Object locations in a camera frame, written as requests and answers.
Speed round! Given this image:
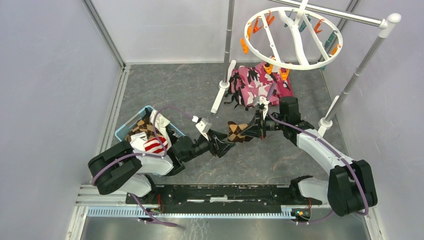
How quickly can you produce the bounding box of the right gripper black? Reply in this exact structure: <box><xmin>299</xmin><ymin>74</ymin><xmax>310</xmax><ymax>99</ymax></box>
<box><xmin>240</xmin><ymin>108</ymin><xmax>287</xmax><ymax>140</ymax></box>

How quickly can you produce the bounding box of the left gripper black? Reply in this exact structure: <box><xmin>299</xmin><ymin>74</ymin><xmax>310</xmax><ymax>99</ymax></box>
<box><xmin>182</xmin><ymin>128</ymin><xmax>236</xmax><ymax>163</ymax></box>

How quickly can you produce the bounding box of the brown argyle sock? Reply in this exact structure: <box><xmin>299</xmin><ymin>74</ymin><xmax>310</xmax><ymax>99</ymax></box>
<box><xmin>227</xmin><ymin>121</ymin><xmax>253</xmax><ymax>143</ymax></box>
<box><xmin>124</xmin><ymin>119</ymin><xmax>155</xmax><ymax>142</ymax></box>

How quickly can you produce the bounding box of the white round clip hanger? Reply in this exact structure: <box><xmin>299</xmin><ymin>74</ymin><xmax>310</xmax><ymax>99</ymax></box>
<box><xmin>242</xmin><ymin>0</ymin><xmax>344</xmax><ymax>71</ymax></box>

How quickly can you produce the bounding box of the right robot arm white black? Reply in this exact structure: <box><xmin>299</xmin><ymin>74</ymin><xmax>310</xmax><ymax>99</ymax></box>
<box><xmin>241</xmin><ymin>96</ymin><xmax>378</xmax><ymax>217</ymax></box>

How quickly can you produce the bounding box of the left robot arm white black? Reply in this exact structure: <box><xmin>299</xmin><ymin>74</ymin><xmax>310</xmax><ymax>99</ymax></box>
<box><xmin>88</xmin><ymin>130</ymin><xmax>236</xmax><ymax>204</ymax></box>

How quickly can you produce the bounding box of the orange clip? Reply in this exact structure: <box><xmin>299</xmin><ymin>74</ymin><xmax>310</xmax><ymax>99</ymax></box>
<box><xmin>263</xmin><ymin>63</ymin><xmax>274</xmax><ymax>75</ymax></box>
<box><xmin>240</xmin><ymin>38</ymin><xmax>249</xmax><ymax>55</ymax></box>

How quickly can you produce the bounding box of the orange clip front holding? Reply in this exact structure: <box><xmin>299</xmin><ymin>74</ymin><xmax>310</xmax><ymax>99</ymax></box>
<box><xmin>279</xmin><ymin>68</ymin><xmax>290</xmax><ymax>81</ymax></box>

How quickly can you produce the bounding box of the orange clip far left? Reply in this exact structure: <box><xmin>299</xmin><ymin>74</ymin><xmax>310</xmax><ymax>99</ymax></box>
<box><xmin>240</xmin><ymin>38</ymin><xmax>249</xmax><ymax>55</ymax></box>

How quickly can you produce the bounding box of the orange clip right rim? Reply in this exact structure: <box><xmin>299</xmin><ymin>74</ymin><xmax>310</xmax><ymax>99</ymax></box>
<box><xmin>330</xmin><ymin>44</ymin><xmax>342</xmax><ymax>56</ymax></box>

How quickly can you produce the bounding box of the teal clip right rim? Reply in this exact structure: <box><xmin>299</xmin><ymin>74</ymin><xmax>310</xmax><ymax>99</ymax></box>
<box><xmin>324</xmin><ymin>31</ymin><xmax>336</xmax><ymax>49</ymax></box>

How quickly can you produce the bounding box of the pink camouflage garment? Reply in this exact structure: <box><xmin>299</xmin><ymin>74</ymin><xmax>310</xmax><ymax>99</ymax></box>
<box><xmin>224</xmin><ymin>61</ymin><xmax>294</xmax><ymax>109</ymax></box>

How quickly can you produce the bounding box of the red white striped sock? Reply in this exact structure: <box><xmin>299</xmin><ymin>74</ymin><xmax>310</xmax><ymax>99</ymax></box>
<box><xmin>143</xmin><ymin>135</ymin><xmax>171</xmax><ymax>155</ymax></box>

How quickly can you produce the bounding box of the light blue laundry basket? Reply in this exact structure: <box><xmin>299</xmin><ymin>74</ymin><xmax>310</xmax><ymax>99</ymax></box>
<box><xmin>114</xmin><ymin>105</ymin><xmax>185</xmax><ymax>142</ymax></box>

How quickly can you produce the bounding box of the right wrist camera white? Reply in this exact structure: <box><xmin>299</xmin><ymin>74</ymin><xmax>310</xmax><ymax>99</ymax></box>
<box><xmin>253</xmin><ymin>95</ymin><xmax>269</xmax><ymax>111</ymax></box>

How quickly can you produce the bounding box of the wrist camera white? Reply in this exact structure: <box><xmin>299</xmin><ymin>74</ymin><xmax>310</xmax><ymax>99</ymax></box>
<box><xmin>253</xmin><ymin>95</ymin><xmax>269</xmax><ymax>111</ymax></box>
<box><xmin>191</xmin><ymin>115</ymin><xmax>212</xmax><ymax>140</ymax></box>

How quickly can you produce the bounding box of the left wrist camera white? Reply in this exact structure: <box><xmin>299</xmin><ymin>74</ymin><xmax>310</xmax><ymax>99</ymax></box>
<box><xmin>191</xmin><ymin>115</ymin><xmax>212</xmax><ymax>140</ymax></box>

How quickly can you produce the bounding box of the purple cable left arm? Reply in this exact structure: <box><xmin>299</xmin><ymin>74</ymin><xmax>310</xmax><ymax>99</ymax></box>
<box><xmin>91</xmin><ymin>105</ymin><xmax>196</xmax><ymax>228</ymax></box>

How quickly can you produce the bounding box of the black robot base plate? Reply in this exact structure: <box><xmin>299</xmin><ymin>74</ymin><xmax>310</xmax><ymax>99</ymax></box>
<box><xmin>139</xmin><ymin>184</ymin><xmax>322</xmax><ymax>214</ymax></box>

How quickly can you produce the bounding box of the metal clothes rack frame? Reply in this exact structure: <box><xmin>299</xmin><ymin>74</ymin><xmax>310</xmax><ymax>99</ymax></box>
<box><xmin>210</xmin><ymin>0</ymin><xmax>402</xmax><ymax>155</ymax></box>

